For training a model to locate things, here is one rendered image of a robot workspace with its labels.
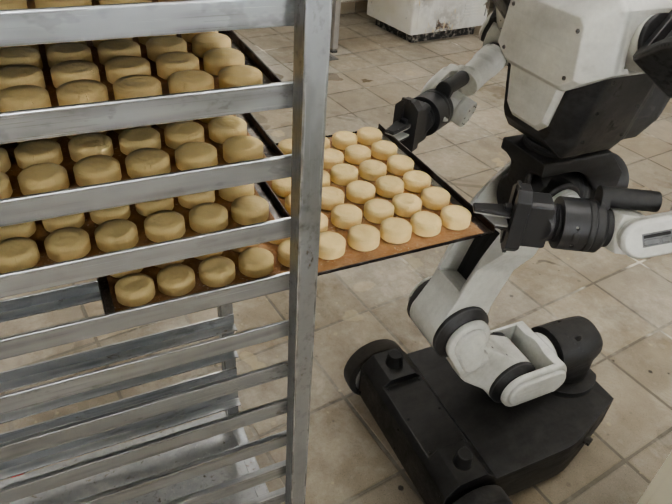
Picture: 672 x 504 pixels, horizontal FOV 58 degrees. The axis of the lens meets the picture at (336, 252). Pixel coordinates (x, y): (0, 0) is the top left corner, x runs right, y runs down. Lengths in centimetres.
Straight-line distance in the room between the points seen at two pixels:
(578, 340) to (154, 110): 142
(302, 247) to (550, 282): 189
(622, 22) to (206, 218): 70
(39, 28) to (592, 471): 177
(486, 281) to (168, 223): 78
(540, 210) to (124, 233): 63
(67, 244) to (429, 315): 85
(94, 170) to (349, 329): 154
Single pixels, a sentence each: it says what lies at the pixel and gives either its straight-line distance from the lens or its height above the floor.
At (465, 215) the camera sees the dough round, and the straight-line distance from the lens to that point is 100.
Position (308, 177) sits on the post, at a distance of 71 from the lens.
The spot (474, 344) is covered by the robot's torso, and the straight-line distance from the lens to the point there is 139.
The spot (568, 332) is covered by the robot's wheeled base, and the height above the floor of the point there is 36.
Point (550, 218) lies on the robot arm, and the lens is 103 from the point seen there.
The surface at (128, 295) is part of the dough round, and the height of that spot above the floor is 97.
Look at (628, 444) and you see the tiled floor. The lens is 210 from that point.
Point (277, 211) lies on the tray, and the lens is 83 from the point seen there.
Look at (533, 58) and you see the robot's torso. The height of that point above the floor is 115.
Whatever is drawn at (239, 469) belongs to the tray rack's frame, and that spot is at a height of 15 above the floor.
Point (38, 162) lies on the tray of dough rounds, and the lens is 77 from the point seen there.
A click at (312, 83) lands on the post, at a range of 66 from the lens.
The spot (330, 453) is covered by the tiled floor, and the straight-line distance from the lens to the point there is 182.
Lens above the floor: 150
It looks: 37 degrees down
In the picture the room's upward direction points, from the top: 4 degrees clockwise
